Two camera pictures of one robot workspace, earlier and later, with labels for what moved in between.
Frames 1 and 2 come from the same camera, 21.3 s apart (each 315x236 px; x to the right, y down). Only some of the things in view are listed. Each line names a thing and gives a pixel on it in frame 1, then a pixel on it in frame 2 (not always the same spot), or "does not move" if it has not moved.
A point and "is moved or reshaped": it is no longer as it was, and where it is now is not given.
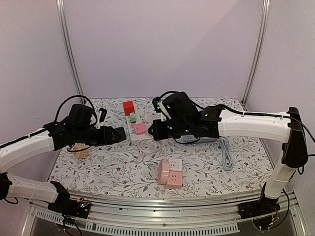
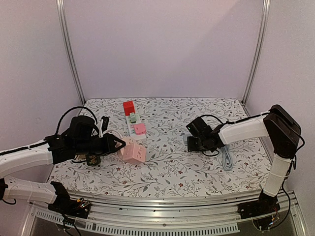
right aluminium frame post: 260,44 does not move
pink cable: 141,143 is moved or reshaped
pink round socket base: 163,171 -> 121,153
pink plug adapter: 140,129 does not move
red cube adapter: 129,107 does not move
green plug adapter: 133,118 does not move
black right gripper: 162,129 -> 194,143
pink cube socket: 174,180 -> 133,154
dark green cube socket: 120,133 -> 93,160
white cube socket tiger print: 175,164 -> 129,141
